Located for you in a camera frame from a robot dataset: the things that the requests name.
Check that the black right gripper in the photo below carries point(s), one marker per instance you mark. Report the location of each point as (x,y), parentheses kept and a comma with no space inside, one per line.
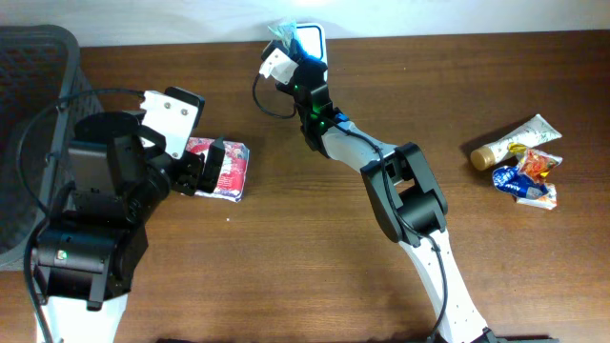
(301,64)

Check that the red purple tissue pack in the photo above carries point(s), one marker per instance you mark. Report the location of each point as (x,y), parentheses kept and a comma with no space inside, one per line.
(232,173)

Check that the white barcode scanner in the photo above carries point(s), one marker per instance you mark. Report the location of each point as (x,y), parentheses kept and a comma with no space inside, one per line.
(313,40)

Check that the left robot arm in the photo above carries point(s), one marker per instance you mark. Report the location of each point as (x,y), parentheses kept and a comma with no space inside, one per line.
(80,261)

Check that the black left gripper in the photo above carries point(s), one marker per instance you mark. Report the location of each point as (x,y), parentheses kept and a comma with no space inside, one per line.
(189,171)

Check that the blue yellow paste sachet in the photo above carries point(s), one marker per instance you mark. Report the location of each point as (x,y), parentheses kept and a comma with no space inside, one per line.
(526,180)

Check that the grey plastic mesh basket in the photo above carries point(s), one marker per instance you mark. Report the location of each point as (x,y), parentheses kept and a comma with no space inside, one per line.
(39,64)

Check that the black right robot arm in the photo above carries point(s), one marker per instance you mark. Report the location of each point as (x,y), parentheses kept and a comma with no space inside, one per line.
(407,201)

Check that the teal toilet tissue pack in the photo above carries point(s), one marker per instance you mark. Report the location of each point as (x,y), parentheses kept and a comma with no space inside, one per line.
(285,30)

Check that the white shampoo tube gold cap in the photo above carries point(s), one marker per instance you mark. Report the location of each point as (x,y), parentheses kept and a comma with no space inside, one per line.
(536,131)

